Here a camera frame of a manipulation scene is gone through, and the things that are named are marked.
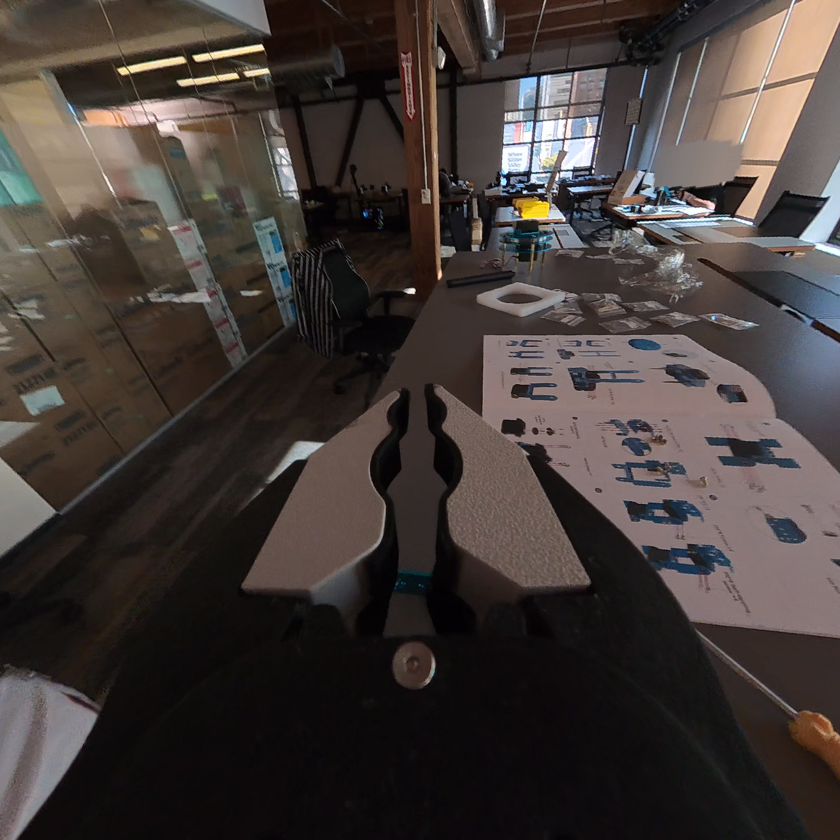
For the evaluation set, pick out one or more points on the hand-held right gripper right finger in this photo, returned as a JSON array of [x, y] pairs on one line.
[[505, 518]]

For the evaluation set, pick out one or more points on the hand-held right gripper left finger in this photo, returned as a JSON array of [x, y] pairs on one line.
[[321, 518]]

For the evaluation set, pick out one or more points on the clear acrylic robot base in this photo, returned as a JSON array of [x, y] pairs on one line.
[[525, 239]]

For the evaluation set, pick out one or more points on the dark desk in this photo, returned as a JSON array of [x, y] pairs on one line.
[[446, 341]]

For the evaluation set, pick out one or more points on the open printed instruction manual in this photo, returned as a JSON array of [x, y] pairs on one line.
[[577, 472]]

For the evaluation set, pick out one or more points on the black white striped garment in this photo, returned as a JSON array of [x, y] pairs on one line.
[[315, 302]]

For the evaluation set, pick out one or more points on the group of small clear bags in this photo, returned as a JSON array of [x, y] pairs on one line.
[[623, 323]]

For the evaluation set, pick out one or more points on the black marker pen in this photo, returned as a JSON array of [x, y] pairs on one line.
[[467, 281]]

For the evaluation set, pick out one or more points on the crumpled clear plastic bag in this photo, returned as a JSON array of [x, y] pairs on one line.
[[663, 272]]

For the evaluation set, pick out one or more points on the stack of cardboard boxes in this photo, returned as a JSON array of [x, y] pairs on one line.
[[98, 328]]

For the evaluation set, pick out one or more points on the yellow boxes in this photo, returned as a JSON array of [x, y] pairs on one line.
[[531, 208]]

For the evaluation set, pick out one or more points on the wooden pillar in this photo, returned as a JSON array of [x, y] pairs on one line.
[[420, 164]]

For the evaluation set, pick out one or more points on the large grid window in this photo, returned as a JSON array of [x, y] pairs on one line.
[[551, 124]]

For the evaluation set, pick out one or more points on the red white pillar sign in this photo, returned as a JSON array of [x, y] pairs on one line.
[[408, 85]]

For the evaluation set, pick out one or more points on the white square foam frame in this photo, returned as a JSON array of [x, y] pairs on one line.
[[489, 300]]

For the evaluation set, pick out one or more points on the silver ventilation duct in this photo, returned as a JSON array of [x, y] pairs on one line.
[[489, 29]]

